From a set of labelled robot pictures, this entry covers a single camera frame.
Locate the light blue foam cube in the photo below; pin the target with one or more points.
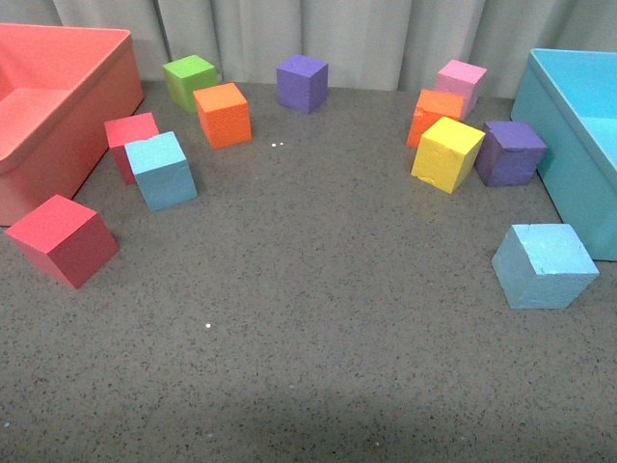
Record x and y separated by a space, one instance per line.
161 170
543 266

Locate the orange foam cube left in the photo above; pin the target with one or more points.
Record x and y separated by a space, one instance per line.
224 115

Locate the orange foam cube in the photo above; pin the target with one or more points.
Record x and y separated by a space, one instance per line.
224 115
430 107

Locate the purple foam cube rear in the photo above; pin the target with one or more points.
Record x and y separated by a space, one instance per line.
302 83

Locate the purple foam cube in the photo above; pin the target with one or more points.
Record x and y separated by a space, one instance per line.
509 154
302 83

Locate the yellow foam cube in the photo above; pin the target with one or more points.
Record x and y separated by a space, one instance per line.
446 153

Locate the orange foam cube right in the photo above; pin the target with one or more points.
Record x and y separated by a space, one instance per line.
430 107

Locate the grey curtain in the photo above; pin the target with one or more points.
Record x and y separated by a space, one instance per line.
376 45

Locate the green foam cube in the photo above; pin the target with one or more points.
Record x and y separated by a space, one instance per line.
186 75

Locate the red foam cube rear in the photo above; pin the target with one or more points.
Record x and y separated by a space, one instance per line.
123 131

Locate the red foam cube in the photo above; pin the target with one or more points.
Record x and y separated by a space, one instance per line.
65 240
123 131

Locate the pink foam cube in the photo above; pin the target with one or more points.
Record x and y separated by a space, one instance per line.
464 79

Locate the purple foam cube right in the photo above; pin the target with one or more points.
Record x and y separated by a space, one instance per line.
509 154

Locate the red foam cube front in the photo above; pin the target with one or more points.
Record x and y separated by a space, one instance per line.
65 240

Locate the red plastic bin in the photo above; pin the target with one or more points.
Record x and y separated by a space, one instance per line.
59 85

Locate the blue plastic bin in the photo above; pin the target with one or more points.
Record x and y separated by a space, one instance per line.
569 99

